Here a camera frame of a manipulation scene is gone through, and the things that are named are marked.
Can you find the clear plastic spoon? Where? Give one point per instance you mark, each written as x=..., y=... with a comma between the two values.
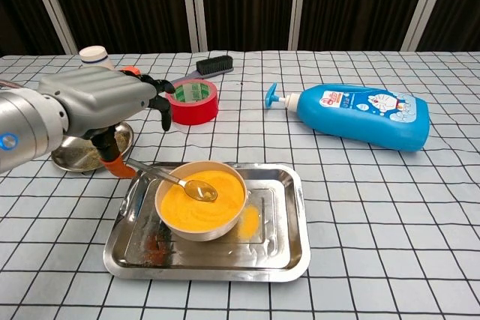
x=202, y=190

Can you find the bowl of orange powder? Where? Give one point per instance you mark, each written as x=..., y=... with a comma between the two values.
x=195, y=235

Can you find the blue pump detergent bottle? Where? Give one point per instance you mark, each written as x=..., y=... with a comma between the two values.
x=375, y=121

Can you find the white partition frame post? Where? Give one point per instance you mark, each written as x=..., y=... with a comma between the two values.
x=300, y=5
x=52, y=5
x=425, y=5
x=193, y=5

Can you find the grey brush with black bristles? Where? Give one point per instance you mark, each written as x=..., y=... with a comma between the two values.
x=213, y=65

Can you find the white paper cup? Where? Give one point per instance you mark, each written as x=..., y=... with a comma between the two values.
x=93, y=54

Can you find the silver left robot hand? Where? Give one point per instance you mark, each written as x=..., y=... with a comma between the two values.
x=101, y=95

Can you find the round steel plate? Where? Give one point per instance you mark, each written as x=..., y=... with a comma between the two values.
x=75, y=159

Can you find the orange cube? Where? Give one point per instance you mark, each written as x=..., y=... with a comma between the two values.
x=131, y=70

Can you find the orange-yellow powder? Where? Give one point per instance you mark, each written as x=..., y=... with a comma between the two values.
x=195, y=215

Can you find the red tape roll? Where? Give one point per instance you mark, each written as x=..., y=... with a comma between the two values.
x=195, y=112

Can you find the white checked tablecloth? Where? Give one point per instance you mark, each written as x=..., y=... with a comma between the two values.
x=375, y=222

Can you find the rectangular steel tray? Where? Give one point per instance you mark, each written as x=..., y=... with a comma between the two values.
x=225, y=260

